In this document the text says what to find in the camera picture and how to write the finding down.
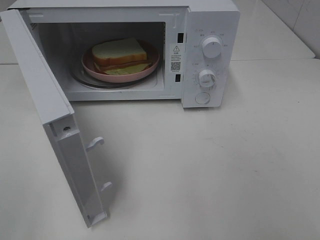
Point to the pink round plate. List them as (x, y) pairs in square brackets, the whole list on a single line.
[(152, 55)]

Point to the white microwave door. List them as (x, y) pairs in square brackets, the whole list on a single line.
[(56, 115)]

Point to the round door release button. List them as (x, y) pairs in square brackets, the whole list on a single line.
[(202, 98)]

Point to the white lower timer knob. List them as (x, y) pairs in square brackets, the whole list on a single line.
[(207, 78)]

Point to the white warning label sticker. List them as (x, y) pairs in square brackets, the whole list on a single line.
[(176, 57)]

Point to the white bread top slice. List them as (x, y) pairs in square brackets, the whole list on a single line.
[(118, 52)]

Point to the white microwave oven body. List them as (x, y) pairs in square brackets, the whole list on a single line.
[(65, 29)]

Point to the white upper power knob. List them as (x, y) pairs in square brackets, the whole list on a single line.
[(211, 47)]

